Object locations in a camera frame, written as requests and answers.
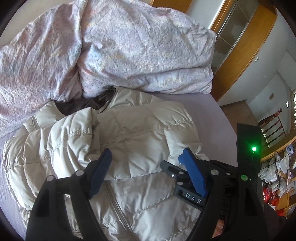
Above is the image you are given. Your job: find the beige puffer jacket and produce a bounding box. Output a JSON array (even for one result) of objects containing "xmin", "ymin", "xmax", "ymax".
[{"xmin": 3, "ymin": 87, "xmax": 204, "ymax": 240}]

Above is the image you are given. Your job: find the dark wooden chair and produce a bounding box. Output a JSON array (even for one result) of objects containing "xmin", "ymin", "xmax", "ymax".
[{"xmin": 258, "ymin": 108, "xmax": 287, "ymax": 150}]

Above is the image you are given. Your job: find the wooden wardrobe with glass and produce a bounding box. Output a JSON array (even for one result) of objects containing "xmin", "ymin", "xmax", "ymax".
[{"xmin": 149, "ymin": 0, "xmax": 277, "ymax": 101}]

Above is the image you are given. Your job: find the person's right hand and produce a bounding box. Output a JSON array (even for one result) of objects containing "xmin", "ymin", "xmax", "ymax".
[{"xmin": 212, "ymin": 219, "xmax": 224, "ymax": 238}]

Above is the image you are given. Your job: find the lilac bed sheet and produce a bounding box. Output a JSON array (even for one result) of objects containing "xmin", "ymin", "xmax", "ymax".
[{"xmin": 1, "ymin": 92, "xmax": 237, "ymax": 240}]

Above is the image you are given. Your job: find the pink floral duvet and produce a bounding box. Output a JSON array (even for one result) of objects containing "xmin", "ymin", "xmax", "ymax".
[{"xmin": 1, "ymin": 1, "xmax": 216, "ymax": 136}]

